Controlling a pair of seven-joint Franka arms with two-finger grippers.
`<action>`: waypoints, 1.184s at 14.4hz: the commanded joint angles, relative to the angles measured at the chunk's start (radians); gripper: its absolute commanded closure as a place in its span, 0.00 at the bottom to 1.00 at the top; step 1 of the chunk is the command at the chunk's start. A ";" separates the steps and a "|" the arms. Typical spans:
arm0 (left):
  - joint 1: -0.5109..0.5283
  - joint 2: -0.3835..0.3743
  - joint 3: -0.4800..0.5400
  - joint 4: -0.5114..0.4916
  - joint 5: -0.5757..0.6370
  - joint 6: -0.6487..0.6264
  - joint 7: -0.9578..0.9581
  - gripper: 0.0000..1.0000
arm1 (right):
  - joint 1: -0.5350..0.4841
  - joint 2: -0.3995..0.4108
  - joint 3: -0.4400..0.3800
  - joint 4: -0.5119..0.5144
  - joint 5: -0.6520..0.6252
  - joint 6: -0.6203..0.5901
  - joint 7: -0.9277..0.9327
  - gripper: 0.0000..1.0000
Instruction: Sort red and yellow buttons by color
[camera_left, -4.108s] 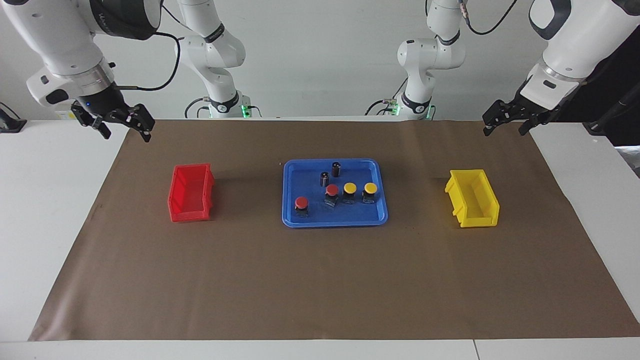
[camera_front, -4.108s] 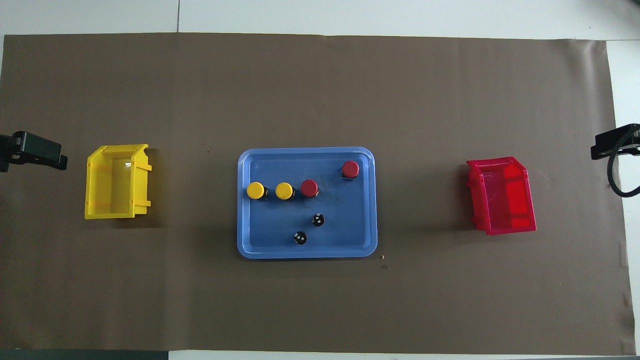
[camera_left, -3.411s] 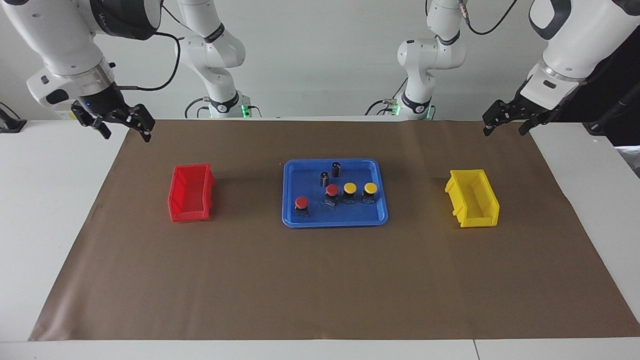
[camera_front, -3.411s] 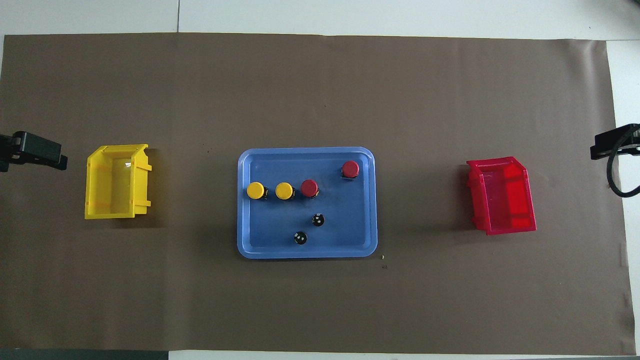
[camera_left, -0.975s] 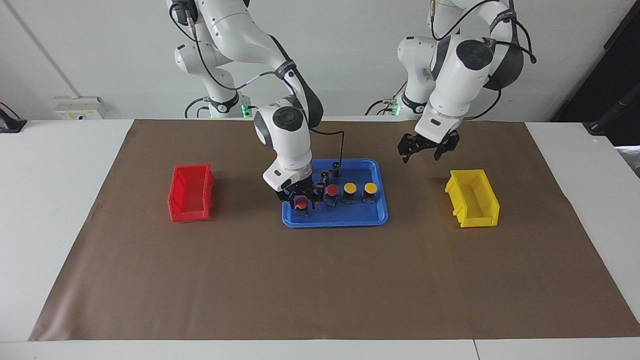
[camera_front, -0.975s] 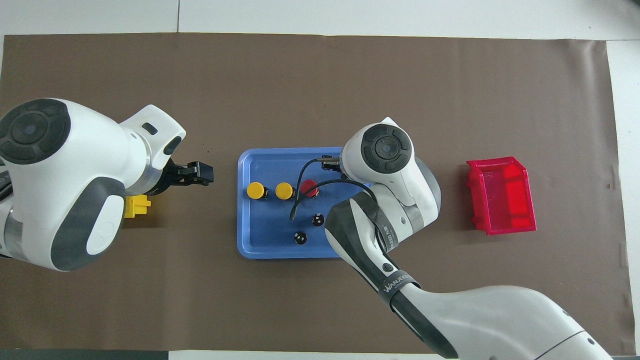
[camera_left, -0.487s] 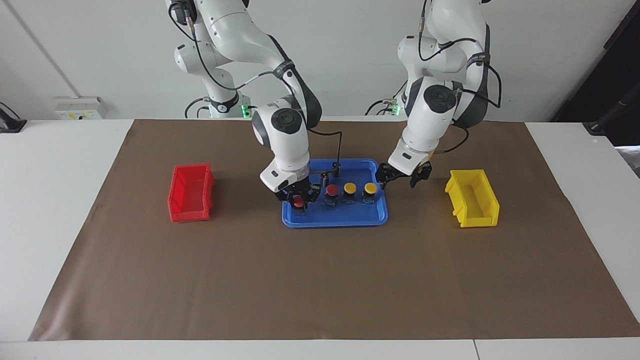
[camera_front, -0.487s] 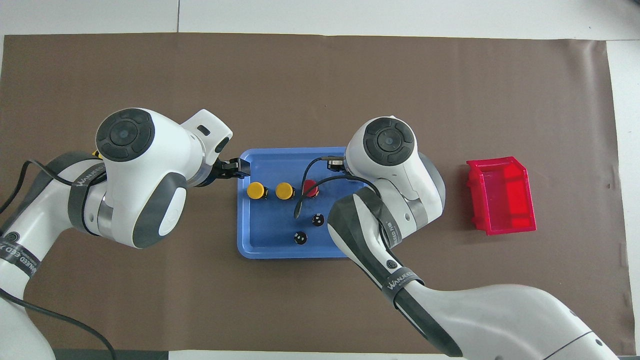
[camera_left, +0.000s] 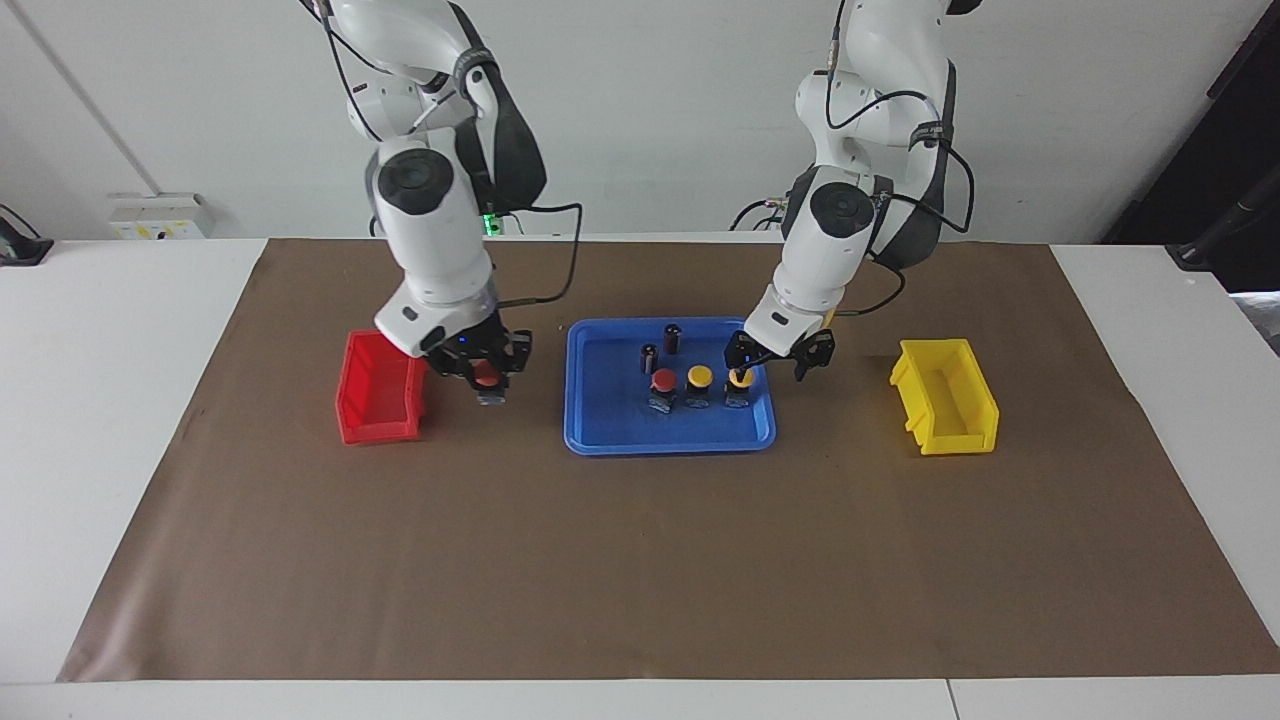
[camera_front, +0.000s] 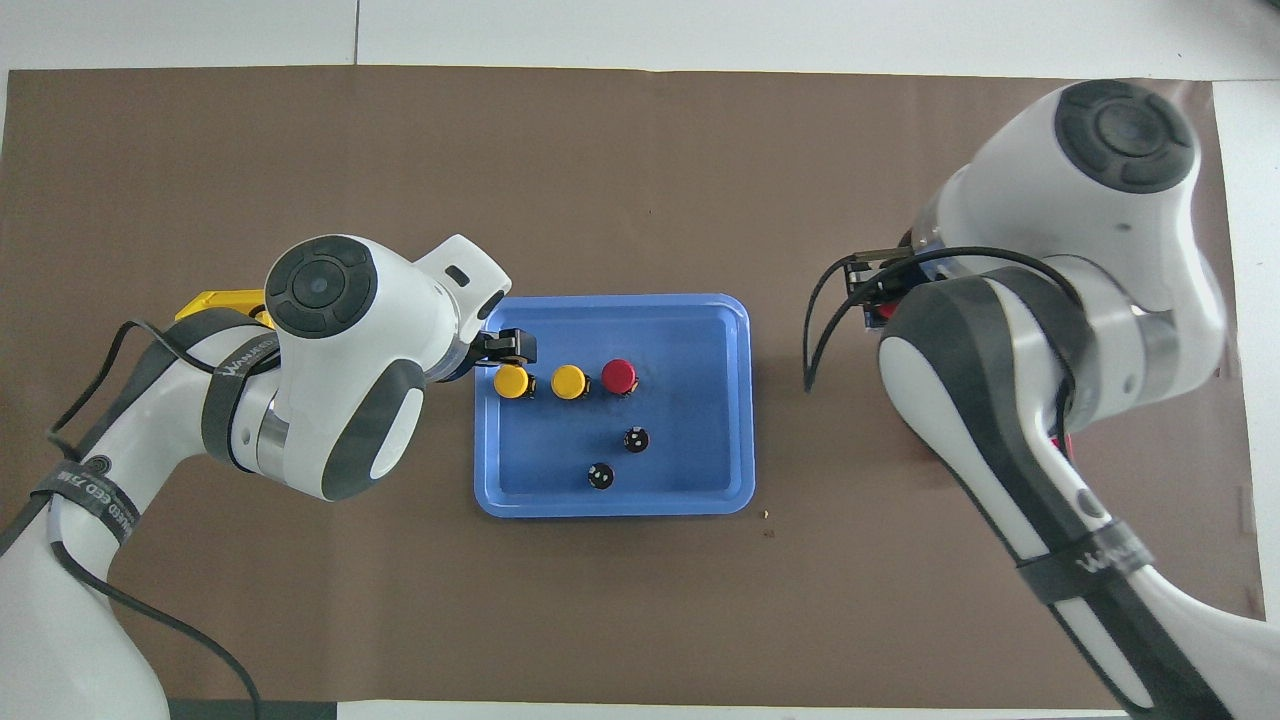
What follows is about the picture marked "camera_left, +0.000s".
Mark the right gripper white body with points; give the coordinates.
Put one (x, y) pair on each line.
(405, 325)

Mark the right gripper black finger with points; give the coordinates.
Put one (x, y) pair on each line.
(452, 362)
(515, 350)

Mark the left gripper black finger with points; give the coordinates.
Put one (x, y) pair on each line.
(815, 352)
(740, 352)

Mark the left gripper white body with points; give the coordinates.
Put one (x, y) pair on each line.
(780, 320)

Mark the yellow push button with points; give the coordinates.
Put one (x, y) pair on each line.
(699, 376)
(741, 380)

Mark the red push button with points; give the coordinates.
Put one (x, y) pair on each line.
(663, 380)
(487, 373)

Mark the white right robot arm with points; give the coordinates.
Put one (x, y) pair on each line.
(435, 240)

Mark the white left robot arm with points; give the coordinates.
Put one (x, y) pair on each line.
(830, 250)

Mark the black cylindrical capacitor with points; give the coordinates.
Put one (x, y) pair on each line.
(650, 358)
(673, 338)

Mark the red plastic bin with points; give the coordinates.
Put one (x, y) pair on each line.
(375, 400)

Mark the blue plastic tray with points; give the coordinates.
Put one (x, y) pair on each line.
(620, 425)

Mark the yellow plastic bin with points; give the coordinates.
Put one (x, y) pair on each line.
(955, 400)

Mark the brown paper table mat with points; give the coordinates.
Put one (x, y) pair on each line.
(640, 560)

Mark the black device on table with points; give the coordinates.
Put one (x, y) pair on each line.
(20, 250)

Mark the black stand with tube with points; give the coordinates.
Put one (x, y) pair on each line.
(1205, 245)

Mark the grey shiny sheet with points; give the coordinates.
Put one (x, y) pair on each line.
(1260, 320)

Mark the white wall socket box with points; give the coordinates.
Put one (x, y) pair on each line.
(160, 215)

